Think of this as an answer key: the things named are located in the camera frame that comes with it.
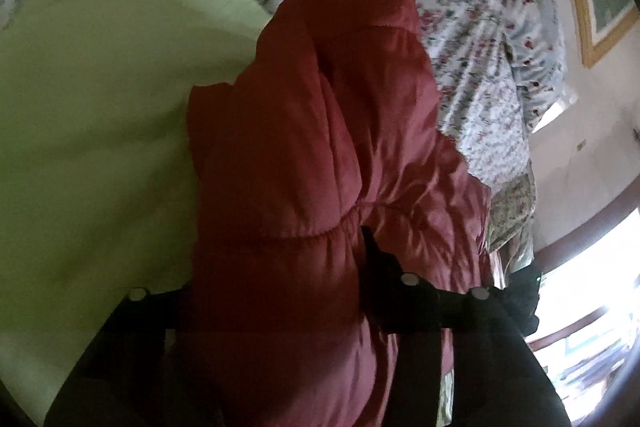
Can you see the window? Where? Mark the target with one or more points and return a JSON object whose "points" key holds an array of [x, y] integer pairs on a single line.
{"points": [[590, 307]]}

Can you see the small rose print duvet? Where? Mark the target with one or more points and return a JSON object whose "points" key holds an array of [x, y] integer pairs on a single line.
{"points": [[450, 7]]}

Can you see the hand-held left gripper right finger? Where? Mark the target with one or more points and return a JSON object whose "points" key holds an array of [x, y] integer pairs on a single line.
{"points": [[450, 322]]}

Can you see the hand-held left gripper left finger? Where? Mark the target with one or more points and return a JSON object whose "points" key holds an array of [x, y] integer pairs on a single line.
{"points": [[120, 357]]}

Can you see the red quilted jacket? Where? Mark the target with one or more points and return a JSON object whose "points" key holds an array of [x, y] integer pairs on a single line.
{"points": [[310, 182]]}

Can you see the light green bed sheet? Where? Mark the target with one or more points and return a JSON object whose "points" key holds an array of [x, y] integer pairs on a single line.
{"points": [[100, 132]]}

